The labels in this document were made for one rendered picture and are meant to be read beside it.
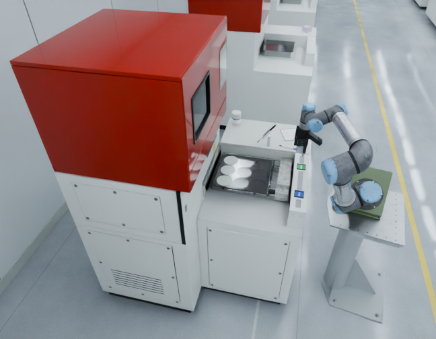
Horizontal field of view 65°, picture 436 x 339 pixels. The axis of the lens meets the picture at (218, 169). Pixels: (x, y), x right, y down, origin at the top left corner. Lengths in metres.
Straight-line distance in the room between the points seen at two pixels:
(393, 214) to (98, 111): 1.77
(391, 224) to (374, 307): 0.82
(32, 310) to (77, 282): 0.34
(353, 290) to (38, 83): 2.46
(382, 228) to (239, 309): 1.16
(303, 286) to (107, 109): 1.98
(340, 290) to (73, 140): 2.14
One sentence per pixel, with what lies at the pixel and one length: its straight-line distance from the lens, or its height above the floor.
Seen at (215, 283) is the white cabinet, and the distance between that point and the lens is 2.59.
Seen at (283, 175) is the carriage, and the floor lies 0.88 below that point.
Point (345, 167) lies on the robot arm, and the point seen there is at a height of 1.39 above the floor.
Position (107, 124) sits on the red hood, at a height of 1.57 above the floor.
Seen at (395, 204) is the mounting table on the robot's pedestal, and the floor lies 0.82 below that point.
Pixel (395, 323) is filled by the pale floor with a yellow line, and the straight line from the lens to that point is 2.90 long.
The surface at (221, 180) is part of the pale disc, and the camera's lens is 2.20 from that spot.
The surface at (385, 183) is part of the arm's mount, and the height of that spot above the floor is 0.99.
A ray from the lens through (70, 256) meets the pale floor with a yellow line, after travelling 3.18.
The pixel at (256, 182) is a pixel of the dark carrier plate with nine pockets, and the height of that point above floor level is 0.90.
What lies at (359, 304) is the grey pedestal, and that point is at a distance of 2.86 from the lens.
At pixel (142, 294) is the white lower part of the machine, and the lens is 2.61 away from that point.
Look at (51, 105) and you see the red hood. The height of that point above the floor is 1.63.
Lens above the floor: 2.36
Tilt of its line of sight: 40 degrees down
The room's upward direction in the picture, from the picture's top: 1 degrees counter-clockwise
